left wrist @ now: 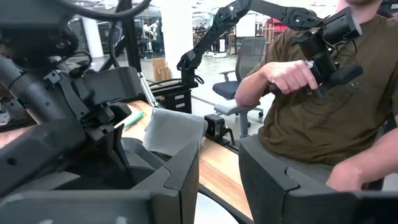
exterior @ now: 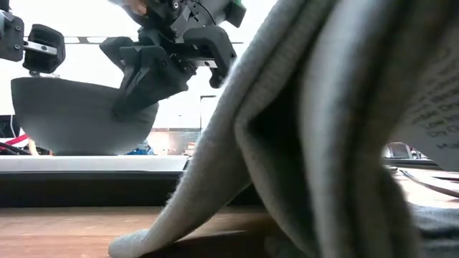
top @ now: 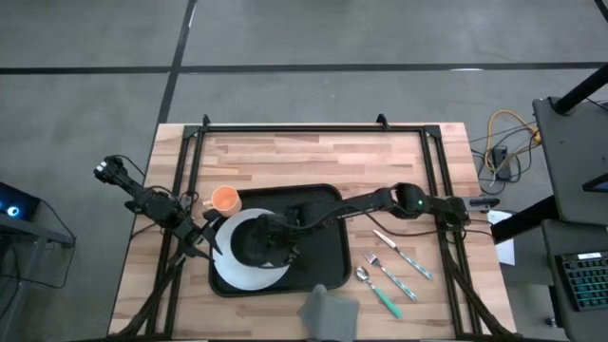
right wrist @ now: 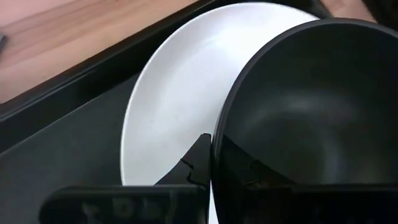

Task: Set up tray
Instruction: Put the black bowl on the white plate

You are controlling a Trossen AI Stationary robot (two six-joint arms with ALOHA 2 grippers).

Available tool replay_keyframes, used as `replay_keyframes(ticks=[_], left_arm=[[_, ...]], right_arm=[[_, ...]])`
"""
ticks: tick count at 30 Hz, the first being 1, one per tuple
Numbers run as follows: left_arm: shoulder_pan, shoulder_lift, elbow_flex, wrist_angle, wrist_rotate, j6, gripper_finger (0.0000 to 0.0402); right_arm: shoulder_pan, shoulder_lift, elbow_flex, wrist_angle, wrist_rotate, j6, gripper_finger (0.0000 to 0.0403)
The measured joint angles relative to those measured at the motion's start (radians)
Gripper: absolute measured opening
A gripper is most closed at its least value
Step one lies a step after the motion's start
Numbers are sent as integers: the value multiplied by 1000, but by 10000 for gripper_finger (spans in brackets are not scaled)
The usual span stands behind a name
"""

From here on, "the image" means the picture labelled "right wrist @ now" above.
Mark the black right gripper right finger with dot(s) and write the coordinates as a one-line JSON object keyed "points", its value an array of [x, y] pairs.
{"points": [[248, 174]]}

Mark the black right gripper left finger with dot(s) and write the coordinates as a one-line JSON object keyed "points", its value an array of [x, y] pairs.
{"points": [[192, 174]]}

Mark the white round plate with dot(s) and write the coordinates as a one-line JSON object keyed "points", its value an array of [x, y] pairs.
{"points": [[180, 93]]}

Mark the black bowl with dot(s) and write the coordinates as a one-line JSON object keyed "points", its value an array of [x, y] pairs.
{"points": [[311, 109]]}

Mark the black plastic tray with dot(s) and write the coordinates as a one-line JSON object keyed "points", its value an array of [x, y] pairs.
{"points": [[62, 155]]}

